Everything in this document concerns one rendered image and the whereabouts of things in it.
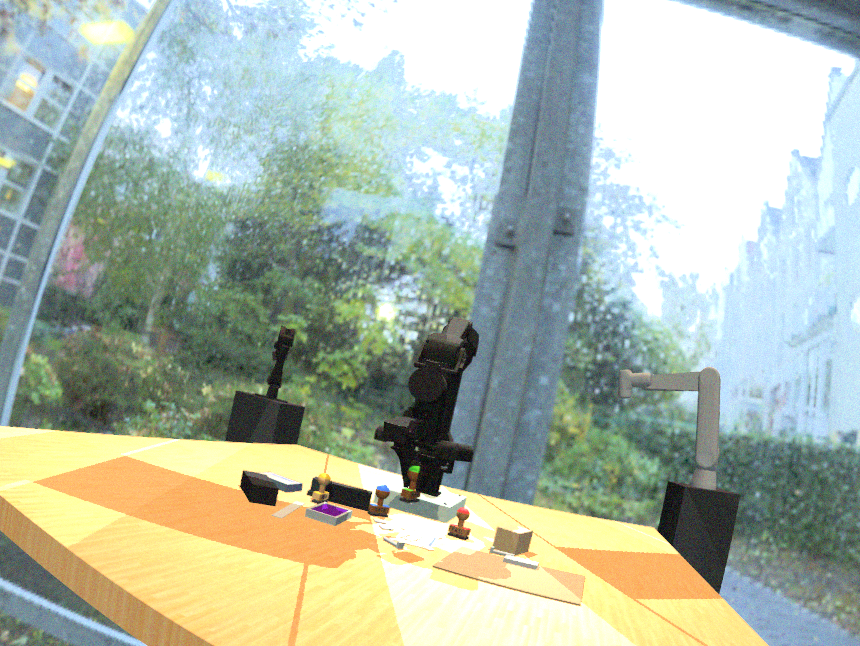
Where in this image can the red-handled rubber stamp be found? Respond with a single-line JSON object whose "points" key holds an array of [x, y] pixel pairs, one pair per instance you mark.
{"points": [[459, 531]]}

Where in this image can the pale yellow box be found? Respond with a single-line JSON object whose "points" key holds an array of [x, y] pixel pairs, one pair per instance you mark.
{"points": [[512, 539]]}

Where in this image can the yellow rubber stamp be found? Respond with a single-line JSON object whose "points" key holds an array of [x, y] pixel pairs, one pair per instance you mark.
{"points": [[321, 495]]}

